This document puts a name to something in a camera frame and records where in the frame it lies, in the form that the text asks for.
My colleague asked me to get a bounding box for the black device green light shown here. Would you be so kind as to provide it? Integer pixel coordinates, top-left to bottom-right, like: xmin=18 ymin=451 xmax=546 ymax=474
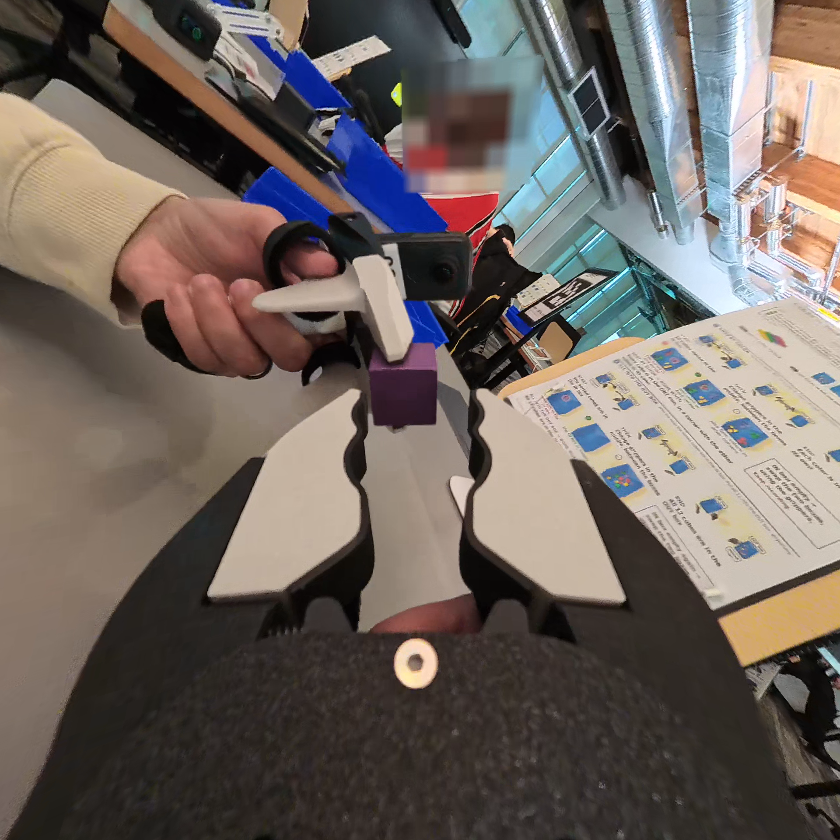
xmin=147 ymin=0 xmax=224 ymax=62

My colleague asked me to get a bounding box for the black white tag sign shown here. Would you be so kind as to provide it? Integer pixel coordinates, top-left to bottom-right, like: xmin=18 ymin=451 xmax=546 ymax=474
xmin=518 ymin=267 xmax=618 ymax=326

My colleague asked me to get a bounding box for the person's left hand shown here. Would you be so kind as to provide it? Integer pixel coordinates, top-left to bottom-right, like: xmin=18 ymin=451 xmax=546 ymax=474
xmin=113 ymin=196 xmax=349 ymax=382

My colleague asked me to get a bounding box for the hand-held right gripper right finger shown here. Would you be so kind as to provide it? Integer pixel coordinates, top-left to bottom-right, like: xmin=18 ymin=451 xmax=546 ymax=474
xmin=458 ymin=387 xmax=627 ymax=636

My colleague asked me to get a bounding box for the black ceiling mounted box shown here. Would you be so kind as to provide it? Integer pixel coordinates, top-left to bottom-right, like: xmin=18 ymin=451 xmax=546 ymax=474
xmin=567 ymin=66 xmax=622 ymax=136

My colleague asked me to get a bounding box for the wooden document stand white base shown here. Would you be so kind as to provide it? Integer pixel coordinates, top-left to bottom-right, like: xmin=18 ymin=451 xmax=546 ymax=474
xmin=448 ymin=298 xmax=840 ymax=668

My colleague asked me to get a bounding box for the tan backed chair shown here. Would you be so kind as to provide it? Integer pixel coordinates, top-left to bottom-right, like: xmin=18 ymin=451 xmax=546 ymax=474
xmin=533 ymin=317 xmax=587 ymax=369

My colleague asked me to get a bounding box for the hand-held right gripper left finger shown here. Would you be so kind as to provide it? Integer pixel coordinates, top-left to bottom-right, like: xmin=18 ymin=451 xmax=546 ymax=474
xmin=206 ymin=389 xmax=375 ymax=634

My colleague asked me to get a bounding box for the white paper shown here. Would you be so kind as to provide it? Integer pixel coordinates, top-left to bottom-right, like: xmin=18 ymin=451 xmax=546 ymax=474
xmin=311 ymin=35 xmax=393 ymax=81

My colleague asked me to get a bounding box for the purple wooden cube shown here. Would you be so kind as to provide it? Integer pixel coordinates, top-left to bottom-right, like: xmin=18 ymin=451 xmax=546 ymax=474
xmin=367 ymin=343 xmax=439 ymax=428

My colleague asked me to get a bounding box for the person's left forearm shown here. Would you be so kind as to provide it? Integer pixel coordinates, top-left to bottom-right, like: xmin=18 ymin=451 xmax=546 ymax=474
xmin=0 ymin=92 xmax=189 ymax=330

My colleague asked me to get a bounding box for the brown cardboard piece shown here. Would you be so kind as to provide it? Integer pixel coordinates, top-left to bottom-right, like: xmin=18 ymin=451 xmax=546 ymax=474
xmin=269 ymin=0 xmax=310 ymax=51

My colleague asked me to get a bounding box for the printed instruction sheet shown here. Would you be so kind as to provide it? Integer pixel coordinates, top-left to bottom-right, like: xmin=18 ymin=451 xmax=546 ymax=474
xmin=508 ymin=298 xmax=840 ymax=613

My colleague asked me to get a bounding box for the silver ventilation duct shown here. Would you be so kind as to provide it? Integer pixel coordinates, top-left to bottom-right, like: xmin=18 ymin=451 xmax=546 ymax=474
xmin=518 ymin=0 xmax=628 ymax=213
xmin=600 ymin=0 xmax=707 ymax=245
xmin=686 ymin=0 xmax=779 ymax=265

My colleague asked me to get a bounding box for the wooden edged table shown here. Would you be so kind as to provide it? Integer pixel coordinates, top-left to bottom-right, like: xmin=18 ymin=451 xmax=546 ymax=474
xmin=101 ymin=0 xmax=357 ymax=219

